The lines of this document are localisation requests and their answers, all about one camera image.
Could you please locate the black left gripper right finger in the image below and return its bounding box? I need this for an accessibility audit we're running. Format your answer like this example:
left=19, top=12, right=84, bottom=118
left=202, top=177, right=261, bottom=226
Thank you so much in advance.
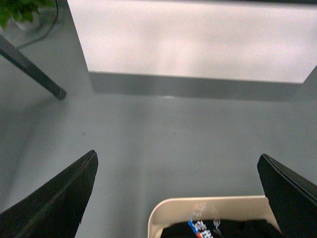
left=258, top=154, right=317, bottom=238

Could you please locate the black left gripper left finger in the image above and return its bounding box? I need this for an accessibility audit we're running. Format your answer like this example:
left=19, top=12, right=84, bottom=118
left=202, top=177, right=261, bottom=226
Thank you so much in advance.
left=0, top=150, right=98, bottom=238

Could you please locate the green potted plant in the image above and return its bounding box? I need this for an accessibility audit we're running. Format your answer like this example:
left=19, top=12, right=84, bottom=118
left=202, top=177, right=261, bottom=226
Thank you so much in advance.
left=0, top=0, right=55, bottom=30

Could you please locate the beige plastic laundry hamper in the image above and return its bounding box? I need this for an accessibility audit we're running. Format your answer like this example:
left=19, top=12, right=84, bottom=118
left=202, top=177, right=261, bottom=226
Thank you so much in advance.
left=147, top=195, right=280, bottom=238

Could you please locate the white cabinet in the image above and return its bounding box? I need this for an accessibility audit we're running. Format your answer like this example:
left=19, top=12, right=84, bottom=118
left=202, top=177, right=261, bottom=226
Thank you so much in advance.
left=68, top=0, right=317, bottom=84

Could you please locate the black printed garment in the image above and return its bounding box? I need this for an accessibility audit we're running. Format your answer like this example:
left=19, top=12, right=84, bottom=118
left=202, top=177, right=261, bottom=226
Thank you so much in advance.
left=160, top=219, right=283, bottom=238

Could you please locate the black metal leg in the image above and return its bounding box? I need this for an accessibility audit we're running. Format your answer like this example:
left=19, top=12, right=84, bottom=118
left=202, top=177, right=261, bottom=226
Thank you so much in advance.
left=0, top=35, right=66, bottom=100

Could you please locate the grey floor cable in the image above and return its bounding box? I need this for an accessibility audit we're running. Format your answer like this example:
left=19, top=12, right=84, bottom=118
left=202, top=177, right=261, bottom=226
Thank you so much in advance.
left=16, top=0, right=60, bottom=49

